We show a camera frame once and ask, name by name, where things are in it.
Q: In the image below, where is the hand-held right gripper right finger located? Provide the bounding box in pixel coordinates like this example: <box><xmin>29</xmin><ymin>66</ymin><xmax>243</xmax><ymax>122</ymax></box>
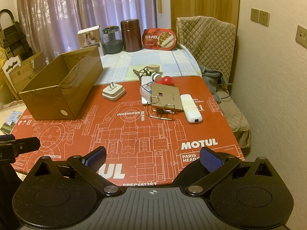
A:
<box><xmin>185</xmin><ymin>147</ymin><xmax>282</xmax><ymax>197</ymax></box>

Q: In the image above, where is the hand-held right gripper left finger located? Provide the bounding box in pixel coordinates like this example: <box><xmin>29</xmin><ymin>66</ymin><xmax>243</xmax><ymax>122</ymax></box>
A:
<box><xmin>24</xmin><ymin>147</ymin><xmax>122</xmax><ymax>197</ymax></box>

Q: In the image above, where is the brown cardboard box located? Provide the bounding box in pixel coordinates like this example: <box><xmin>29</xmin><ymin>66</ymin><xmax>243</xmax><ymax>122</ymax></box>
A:
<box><xmin>19</xmin><ymin>45</ymin><xmax>104</xmax><ymax>121</ymax></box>

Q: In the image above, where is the blue tissue packet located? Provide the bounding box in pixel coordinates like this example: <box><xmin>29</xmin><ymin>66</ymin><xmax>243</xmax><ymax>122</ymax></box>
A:
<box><xmin>139</xmin><ymin>84</ymin><xmax>154</xmax><ymax>101</ymax></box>

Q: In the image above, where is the picture book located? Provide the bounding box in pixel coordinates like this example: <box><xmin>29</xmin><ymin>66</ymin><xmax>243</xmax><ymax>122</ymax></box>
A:
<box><xmin>0</xmin><ymin>110</ymin><xmax>23</xmax><ymax>135</ymax></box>

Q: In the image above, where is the red printed mat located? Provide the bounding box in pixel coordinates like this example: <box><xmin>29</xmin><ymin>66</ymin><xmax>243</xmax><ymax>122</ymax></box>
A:
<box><xmin>11</xmin><ymin>75</ymin><xmax>245</xmax><ymax>187</ymax></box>

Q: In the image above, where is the white device with black end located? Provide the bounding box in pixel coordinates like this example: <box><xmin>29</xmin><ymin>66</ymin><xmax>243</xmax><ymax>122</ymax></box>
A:
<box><xmin>180</xmin><ymin>94</ymin><xmax>203</xmax><ymax>124</ymax></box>

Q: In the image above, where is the white charger plug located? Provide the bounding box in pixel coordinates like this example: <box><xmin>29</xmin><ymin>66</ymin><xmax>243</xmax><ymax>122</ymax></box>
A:
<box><xmin>102</xmin><ymin>83</ymin><xmax>126</xmax><ymax>102</ymax></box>

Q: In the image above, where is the printed cardboard carton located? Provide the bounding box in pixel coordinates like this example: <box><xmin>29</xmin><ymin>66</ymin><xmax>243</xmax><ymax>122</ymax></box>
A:
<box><xmin>10</xmin><ymin>52</ymin><xmax>47</xmax><ymax>94</ymax></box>

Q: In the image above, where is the white carved wooden piece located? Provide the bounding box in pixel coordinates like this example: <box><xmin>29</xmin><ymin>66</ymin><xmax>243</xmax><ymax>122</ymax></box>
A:
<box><xmin>2</xmin><ymin>55</ymin><xmax>22</xmax><ymax>101</ymax></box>

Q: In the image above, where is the yellow bag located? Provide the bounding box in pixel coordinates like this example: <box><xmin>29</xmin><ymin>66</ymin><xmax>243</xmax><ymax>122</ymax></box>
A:
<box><xmin>0</xmin><ymin>48</ymin><xmax>12</xmax><ymax>91</ymax></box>

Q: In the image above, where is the flat brown packaging box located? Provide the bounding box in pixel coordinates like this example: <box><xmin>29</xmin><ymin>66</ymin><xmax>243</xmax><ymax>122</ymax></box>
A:
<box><xmin>150</xmin><ymin>83</ymin><xmax>184</xmax><ymax>114</ymax></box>

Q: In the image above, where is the grey cloth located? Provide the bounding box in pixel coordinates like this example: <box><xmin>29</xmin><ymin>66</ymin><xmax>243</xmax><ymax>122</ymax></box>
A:
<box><xmin>198</xmin><ymin>65</ymin><xmax>232</xmax><ymax>104</ymax></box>

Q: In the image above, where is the red toy figure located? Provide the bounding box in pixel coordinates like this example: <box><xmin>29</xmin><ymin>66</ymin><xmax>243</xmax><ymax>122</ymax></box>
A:
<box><xmin>160</xmin><ymin>76</ymin><xmax>177</xmax><ymax>86</ymax></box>

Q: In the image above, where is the brown hair claw clip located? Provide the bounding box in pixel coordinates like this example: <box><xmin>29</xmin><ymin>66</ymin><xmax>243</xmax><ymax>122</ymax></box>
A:
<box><xmin>133</xmin><ymin>67</ymin><xmax>151</xmax><ymax>80</ymax></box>

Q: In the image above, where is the pastel checkered tablecloth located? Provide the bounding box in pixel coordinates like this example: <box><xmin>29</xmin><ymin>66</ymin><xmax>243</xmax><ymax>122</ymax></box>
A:
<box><xmin>92</xmin><ymin>44</ymin><xmax>202</xmax><ymax>87</ymax></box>

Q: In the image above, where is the dark folding rack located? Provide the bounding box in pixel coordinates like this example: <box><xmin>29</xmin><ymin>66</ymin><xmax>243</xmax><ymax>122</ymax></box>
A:
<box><xmin>0</xmin><ymin>9</ymin><xmax>34</xmax><ymax>63</ymax></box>

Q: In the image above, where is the green glass jar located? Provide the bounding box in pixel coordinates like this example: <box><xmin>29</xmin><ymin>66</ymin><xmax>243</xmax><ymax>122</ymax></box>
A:
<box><xmin>102</xmin><ymin>26</ymin><xmax>124</xmax><ymax>54</ymax></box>

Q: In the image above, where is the white product box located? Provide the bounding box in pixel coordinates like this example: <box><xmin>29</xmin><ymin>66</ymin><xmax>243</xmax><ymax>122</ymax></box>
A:
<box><xmin>77</xmin><ymin>25</ymin><xmax>104</xmax><ymax>55</ymax></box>

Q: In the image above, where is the quilted beige chair cover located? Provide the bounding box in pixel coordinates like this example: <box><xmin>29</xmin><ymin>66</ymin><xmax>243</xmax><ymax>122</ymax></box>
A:
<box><xmin>176</xmin><ymin>16</ymin><xmax>252</xmax><ymax>149</ymax></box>

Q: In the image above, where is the brown metal canister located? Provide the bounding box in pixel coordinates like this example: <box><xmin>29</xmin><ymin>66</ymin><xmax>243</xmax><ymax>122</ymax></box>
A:
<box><xmin>120</xmin><ymin>19</ymin><xmax>142</xmax><ymax>53</ymax></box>

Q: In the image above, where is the red instant meal box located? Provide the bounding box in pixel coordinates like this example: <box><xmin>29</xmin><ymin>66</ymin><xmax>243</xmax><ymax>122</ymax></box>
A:
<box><xmin>143</xmin><ymin>28</ymin><xmax>177</xmax><ymax>51</ymax></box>

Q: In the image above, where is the pink sheer curtain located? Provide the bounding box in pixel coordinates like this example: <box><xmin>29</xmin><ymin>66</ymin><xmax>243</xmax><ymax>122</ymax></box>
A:
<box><xmin>16</xmin><ymin>0</ymin><xmax>171</xmax><ymax>60</ymax></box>

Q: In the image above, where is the metal wire stand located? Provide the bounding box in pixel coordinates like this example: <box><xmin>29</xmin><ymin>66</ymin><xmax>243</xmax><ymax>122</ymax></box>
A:
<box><xmin>146</xmin><ymin>95</ymin><xmax>175</xmax><ymax>120</ymax></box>

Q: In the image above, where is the beige wall data plate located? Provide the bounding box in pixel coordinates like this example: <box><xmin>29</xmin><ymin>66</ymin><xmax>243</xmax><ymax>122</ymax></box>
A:
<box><xmin>295</xmin><ymin>25</ymin><xmax>307</xmax><ymax>48</ymax></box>

